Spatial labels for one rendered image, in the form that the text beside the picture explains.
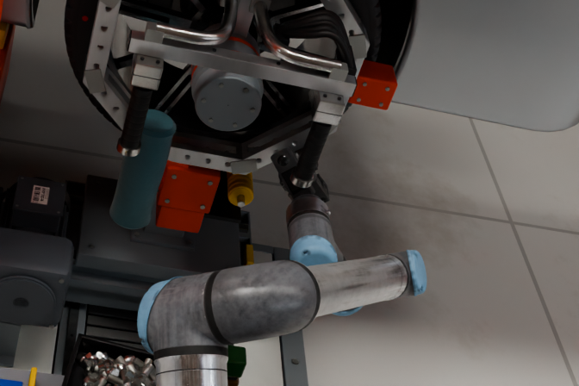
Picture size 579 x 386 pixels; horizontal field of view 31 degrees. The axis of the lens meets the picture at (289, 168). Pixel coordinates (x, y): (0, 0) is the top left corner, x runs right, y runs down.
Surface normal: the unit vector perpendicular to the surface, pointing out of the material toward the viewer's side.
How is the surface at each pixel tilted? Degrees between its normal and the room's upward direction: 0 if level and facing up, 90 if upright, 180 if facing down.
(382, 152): 0
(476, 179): 0
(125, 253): 0
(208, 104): 90
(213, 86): 90
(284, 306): 51
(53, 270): 23
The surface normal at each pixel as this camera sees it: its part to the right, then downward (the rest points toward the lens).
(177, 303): -0.47, -0.33
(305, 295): 0.72, -0.13
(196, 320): -0.38, 0.21
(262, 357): 0.28, -0.76
